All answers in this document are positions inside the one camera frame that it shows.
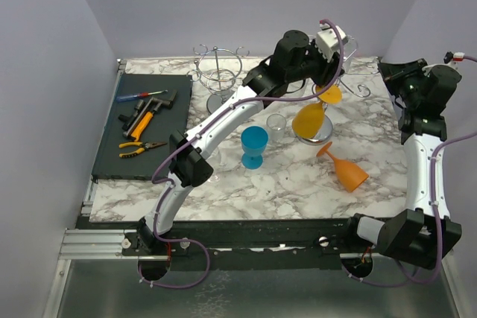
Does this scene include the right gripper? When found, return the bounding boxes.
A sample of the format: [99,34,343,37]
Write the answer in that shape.
[377,59,429,108]

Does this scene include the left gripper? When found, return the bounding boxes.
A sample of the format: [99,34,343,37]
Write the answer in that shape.
[285,39,344,88]

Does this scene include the yellow plastic goblet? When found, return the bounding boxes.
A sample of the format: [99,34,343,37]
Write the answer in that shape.
[291,85,342,139]

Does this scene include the short ribbed clear glass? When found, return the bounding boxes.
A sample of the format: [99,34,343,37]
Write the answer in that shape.
[266,113,287,143]

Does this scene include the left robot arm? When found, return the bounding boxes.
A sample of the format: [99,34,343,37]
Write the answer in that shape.
[137,25,347,255]

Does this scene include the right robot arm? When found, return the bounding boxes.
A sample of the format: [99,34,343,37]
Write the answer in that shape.
[342,59,462,270]

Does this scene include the scrolled chrome glass rack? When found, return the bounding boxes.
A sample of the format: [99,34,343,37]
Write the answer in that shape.
[292,36,381,144]

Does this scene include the round chrome glass rack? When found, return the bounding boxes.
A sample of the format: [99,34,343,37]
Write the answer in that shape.
[187,44,250,115]

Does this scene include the clear stemmed wine glass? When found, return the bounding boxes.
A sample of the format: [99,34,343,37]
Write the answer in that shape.
[207,147,222,183]

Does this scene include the blue plastic goblet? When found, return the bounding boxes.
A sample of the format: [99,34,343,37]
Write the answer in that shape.
[241,126,268,170]

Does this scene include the orange plastic goblet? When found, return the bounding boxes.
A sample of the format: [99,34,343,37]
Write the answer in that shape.
[316,141,369,192]

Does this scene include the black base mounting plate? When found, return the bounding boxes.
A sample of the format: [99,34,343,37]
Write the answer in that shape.
[75,217,370,271]

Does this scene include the dark tool mat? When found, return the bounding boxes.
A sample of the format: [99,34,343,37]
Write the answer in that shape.
[92,74,192,180]

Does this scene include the black orange hammer tool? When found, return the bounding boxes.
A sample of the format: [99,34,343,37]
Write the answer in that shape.
[123,90,177,142]

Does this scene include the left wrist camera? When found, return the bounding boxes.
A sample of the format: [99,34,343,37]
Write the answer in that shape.
[315,24,358,62]

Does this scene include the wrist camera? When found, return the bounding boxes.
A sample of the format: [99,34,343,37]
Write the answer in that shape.
[315,24,358,62]
[423,51,465,74]

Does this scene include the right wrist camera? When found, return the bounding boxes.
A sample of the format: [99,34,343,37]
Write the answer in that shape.
[423,51,465,74]

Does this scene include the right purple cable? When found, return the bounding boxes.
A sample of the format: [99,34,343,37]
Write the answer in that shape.
[344,51,477,288]

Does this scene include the purple cable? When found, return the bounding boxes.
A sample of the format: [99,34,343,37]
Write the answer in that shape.
[344,51,477,288]
[136,18,346,290]

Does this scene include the yellow handled pliers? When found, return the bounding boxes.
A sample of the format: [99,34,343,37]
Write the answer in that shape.
[119,141,166,159]

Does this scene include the blue handled screwdriver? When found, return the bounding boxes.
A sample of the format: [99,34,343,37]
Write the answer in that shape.
[116,90,167,103]

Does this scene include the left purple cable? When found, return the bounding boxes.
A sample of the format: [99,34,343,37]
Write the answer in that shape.
[136,18,346,290]

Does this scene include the aluminium rail frame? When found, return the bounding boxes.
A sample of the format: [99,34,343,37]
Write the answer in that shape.
[40,57,139,318]

